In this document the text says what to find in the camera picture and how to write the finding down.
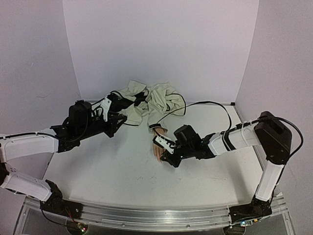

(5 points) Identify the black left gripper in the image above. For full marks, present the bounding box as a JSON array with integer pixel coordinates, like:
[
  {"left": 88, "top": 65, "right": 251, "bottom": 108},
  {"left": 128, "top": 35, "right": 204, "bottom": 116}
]
[{"left": 78, "top": 112, "right": 127, "bottom": 141}]

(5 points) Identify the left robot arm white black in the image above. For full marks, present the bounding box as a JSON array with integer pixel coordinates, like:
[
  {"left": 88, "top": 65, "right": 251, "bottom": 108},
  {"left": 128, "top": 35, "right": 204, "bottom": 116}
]
[{"left": 0, "top": 95, "right": 127, "bottom": 214}]

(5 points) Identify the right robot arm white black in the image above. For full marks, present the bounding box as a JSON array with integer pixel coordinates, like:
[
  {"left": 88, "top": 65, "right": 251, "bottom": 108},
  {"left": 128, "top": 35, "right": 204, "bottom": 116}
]
[{"left": 153, "top": 111, "right": 292, "bottom": 222}]

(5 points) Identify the mannequin hand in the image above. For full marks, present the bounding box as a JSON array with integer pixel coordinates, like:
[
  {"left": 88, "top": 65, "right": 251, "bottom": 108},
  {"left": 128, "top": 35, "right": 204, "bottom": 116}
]
[{"left": 153, "top": 127, "right": 168, "bottom": 163}]

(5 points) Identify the beige jacket with black lining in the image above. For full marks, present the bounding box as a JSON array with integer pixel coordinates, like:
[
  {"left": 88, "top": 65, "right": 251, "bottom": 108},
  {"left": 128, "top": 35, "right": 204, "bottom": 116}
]
[{"left": 107, "top": 80, "right": 186, "bottom": 131}]

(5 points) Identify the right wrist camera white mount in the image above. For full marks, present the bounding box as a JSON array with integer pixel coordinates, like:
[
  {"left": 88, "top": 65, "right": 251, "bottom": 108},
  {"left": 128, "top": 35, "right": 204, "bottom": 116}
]
[{"left": 153, "top": 136, "right": 177, "bottom": 154}]

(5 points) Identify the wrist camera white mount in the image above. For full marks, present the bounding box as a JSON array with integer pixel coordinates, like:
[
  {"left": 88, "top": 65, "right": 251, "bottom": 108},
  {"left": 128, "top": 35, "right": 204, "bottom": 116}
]
[
  {"left": 100, "top": 97, "right": 112, "bottom": 122},
  {"left": 153, "top": 136, "right": 177, "bottom": 154}
]

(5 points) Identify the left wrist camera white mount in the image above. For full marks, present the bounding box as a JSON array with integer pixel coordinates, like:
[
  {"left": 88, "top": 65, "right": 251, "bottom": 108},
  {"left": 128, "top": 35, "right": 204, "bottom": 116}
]
[{"left": 100, "top": 97, "right": 112, "bottom": 122}]

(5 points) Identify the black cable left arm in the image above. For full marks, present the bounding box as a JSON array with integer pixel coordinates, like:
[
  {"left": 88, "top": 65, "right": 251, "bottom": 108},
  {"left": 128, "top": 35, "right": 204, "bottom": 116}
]
[{"left": 65, "top": 100, "right": 106, "bottom": 141}]

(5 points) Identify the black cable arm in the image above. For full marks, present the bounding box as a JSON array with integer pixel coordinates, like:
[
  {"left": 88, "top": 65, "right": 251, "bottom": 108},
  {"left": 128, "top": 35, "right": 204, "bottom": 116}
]
[
  {"left": 157, "top": 101, "right": 233, "bottom": 134},
  {"left": 65, "top": 100, "right": 106, "bottom": 141}
]

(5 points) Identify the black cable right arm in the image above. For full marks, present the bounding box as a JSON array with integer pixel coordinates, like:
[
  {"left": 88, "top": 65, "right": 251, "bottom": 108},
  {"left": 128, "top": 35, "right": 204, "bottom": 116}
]
[{"left": 157, "top": 101, "right": 233, "bottom": 134}]

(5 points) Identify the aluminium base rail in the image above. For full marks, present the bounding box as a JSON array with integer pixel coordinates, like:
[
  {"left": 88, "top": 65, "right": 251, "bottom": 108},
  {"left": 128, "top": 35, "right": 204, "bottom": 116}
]
[{"left": 14, "top": 196, "right": 294, "bottom": 235}]

